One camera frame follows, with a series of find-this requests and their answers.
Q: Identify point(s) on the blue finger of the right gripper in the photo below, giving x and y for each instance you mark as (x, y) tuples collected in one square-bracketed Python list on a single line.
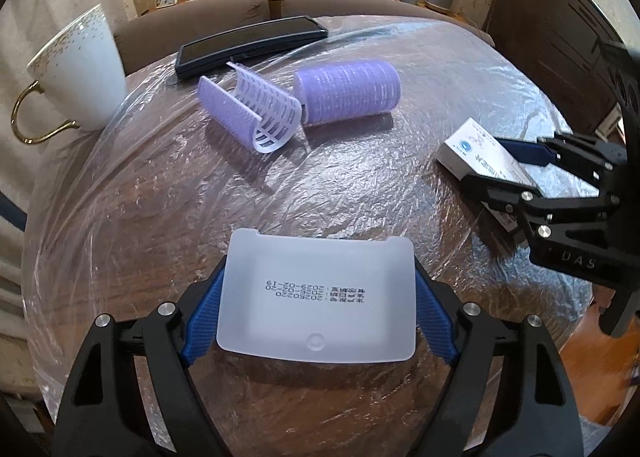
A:
[(502, 196), (528, 153)]

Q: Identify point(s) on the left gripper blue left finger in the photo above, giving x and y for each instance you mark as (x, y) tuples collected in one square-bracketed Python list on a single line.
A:
[(201, 328)]

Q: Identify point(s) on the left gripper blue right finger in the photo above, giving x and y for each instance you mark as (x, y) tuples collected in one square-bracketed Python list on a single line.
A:
[(433, 320)]

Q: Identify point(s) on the white medicine box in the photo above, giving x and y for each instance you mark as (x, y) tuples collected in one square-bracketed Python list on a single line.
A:
[(472, 149)]

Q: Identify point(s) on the translucent white plastic box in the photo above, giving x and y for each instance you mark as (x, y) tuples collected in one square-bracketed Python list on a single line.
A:
[(315, 300)]

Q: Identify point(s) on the purple hair roller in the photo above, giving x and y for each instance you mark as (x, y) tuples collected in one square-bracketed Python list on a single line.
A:
[(349, 90)]

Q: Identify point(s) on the purple roller clip cover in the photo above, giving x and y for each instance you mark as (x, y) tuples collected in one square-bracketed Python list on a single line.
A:
[(257, 113)]

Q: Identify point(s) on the dark wooden cabinet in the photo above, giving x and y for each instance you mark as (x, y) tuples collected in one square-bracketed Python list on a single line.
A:
[(555, 44)]

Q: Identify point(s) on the dark blue smartphone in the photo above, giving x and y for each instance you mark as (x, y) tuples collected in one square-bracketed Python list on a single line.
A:
[(201, 56)]

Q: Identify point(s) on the brown sofa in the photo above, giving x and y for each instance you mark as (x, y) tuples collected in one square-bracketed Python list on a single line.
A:
[(150, 37)]

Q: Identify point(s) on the white gold-handled mug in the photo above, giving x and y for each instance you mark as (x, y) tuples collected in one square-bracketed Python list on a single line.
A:
[(79, 71)]

